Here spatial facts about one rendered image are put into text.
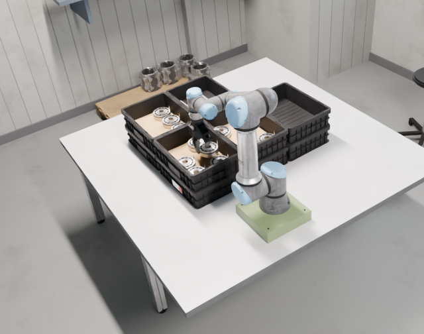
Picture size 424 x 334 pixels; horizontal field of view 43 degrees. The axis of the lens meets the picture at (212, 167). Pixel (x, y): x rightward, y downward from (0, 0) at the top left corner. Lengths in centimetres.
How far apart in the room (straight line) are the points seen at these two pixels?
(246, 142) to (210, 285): 64
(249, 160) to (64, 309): 160
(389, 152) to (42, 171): 268
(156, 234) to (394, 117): 262
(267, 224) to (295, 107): 92
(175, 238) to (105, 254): 109
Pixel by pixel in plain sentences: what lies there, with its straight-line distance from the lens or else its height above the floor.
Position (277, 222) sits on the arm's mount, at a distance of 250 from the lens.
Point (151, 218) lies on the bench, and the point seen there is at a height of 70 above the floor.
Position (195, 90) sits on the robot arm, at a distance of 258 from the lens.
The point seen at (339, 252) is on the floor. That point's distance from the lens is 342.
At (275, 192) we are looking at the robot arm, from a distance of 247.
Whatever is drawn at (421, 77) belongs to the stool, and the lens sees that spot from 405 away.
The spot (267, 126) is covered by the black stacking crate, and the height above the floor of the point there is 87.
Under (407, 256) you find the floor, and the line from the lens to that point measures 347.
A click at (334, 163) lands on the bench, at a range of 294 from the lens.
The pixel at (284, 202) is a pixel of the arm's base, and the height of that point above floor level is 81.
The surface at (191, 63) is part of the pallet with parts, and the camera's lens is 496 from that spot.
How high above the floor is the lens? 252
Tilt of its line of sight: 38 degrees down
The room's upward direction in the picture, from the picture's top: 7 degrees counter-clockwise
